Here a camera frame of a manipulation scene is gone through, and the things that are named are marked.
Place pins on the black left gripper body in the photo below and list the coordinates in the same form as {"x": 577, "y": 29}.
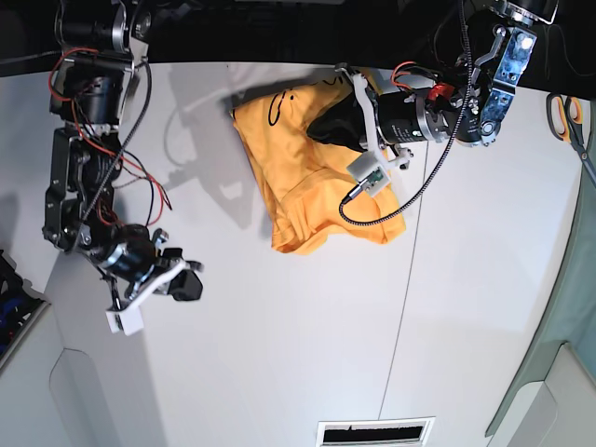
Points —
{"x": 403, "y": 117}

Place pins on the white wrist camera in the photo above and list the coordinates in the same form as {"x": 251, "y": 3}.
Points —
{"x": 125, "y": 315}
{"x": 372, "y": 169}

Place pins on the blue black clutter bin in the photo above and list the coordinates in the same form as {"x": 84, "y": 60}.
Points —
{"x": 19, "y": 305}

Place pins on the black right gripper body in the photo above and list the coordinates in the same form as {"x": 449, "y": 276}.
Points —
{"x": 131, "y": 255}

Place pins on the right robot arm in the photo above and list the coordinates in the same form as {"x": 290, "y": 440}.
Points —
{"x": 104, "y": 47}

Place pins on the white slotted vent plate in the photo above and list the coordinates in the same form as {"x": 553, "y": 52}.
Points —
{"x": 394, "y": 432}

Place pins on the orange handled scissors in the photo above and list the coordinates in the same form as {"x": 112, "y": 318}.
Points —
{"x": 570, "y": 113}

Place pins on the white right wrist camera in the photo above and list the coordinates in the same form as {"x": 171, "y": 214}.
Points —
{"x": 125, "y": 315}

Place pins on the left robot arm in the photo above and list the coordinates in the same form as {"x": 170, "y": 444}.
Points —
{"x": 467, "y": 101}

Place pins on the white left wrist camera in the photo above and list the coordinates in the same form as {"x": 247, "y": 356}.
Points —
{"x": 372, "y": 169}

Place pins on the orange yellow t-shirt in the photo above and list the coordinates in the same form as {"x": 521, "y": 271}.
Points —
{"x": 302, "y": 182}

